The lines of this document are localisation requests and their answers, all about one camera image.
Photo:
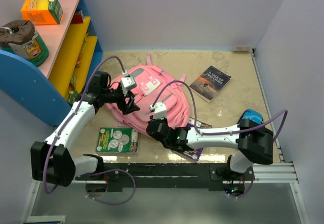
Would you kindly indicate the blue pencil case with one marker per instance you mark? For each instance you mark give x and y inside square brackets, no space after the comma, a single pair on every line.
[250,118]

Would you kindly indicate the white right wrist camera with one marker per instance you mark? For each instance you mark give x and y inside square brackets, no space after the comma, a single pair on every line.
[159,110]

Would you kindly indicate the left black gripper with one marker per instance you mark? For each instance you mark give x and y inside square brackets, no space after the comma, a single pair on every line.
[130,107]

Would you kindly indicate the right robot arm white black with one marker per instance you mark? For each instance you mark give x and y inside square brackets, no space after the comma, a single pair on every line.
[253,141]

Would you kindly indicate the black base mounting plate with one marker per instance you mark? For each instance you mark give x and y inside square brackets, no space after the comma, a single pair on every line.
[165,175]

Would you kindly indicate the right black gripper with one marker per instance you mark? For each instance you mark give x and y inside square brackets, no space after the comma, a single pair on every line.
[164,120]

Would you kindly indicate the red item on shelf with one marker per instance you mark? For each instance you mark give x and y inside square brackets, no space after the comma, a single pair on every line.
[78,17]

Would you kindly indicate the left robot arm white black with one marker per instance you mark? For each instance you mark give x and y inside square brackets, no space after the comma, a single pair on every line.
[51,161]

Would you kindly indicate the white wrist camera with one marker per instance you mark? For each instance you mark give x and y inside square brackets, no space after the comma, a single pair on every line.
[159,110]
[127,83]

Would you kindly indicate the blue pink yellow shelf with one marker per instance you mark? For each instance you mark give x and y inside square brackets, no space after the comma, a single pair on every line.
[74,49]

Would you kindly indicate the small pink white eraser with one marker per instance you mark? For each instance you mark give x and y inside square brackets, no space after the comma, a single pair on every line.
[241,49]

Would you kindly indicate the green paperback book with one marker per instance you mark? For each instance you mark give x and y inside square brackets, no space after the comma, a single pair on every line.
[116,141]

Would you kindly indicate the orange green juice box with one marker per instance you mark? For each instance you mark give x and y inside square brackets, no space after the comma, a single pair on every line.
[42,12]

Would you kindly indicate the green box on lower shelf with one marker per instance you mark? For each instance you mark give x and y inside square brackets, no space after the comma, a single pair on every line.
[70,96]

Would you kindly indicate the dark novel Two Cities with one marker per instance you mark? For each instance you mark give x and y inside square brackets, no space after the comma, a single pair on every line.
[210,83]

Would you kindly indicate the brown topped green canister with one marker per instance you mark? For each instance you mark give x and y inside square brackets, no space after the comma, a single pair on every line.
[21,38]

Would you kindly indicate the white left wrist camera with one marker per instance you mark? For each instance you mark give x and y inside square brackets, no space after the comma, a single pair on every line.
[127,83]

